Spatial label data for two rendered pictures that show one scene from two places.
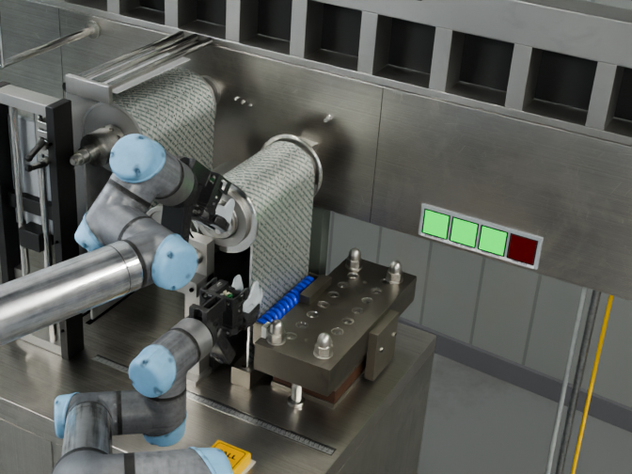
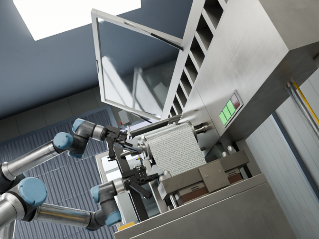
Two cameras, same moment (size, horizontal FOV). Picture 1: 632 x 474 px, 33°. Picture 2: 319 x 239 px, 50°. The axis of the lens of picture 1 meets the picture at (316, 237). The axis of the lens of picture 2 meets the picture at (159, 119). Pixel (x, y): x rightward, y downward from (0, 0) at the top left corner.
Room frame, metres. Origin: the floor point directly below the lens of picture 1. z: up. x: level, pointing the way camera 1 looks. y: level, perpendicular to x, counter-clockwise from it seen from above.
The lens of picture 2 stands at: (0.69, -1.21, 0.80)
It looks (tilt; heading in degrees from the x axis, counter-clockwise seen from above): 19 degrees up; 50
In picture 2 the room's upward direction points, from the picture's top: 23 degrees counter-clockwise
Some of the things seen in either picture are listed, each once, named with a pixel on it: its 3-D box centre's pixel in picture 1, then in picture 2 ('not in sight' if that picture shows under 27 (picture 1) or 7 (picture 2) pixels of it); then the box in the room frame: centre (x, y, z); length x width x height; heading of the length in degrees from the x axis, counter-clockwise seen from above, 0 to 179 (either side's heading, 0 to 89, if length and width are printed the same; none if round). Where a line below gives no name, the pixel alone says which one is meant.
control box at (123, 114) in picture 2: not in sight; (124, 118); (1.98, 0.66, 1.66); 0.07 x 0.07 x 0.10; 49
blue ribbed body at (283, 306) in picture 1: (288, 303); not in sight; (1.78, 0.05, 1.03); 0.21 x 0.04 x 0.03; 154
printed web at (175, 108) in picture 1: (199, 216); (172, 164); (1.88, 0.24, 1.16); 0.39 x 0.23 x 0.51; 64
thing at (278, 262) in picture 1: (280, 264); (181, 163); (1.79, 0.07, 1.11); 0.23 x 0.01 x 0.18; 154
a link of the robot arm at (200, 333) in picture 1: (188, 339); (119, 185); (1.51, 0.21, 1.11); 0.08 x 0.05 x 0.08; 64
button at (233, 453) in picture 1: (224, 462); (126, 227); (1.43, 0.13, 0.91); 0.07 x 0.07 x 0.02; 64
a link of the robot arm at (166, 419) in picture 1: (154, 411); (108, 213); (1.43, 0.26, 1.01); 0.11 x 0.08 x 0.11; 103
